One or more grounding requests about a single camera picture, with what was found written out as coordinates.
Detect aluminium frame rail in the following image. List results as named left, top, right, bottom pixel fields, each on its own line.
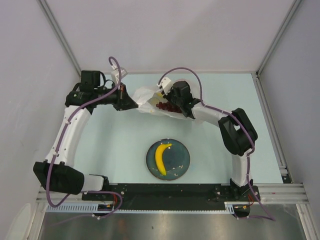
left=36, top=183, right=309, bottom=204

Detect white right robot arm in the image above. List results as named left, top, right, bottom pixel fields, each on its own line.
left=157, top=77, right=258, bottom=201

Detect white slotted cable duct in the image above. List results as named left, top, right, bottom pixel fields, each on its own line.
left=46, top=202, right=237, bottom=214

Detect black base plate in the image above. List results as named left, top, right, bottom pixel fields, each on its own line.
left=81, top=183, right=260, bottom=212

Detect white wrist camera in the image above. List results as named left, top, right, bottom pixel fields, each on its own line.
left=157, top=77, right=174, bottom=95
left=110, top=65, right=128, bottom=85

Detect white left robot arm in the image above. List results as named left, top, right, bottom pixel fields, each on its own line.
left=33, top=67, right=138, bottom=200

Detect white plastic bag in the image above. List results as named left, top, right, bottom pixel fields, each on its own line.
left=133, top=78, right=200, bottom=120

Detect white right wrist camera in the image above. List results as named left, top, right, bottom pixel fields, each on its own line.
left=157, top=77, right=174, bottom=95

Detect blue ceramic plate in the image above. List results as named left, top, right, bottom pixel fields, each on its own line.
left=145, top=138, right=191, bottom=181

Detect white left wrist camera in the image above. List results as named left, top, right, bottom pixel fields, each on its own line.
left=110, top=65, right=128, bottom=85

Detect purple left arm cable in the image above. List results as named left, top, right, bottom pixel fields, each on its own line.
left=46, top=56, right=126, bottom=221

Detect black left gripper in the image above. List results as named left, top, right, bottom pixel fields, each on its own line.
left=94, top=82, right=138, bottom=111

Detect fake red grapes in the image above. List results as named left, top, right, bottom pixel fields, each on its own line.
left=155, top=101, right=182, bottom=114

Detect fake yellow banana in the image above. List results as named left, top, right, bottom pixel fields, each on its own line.
left=154, top=143, right=172, bottom=176

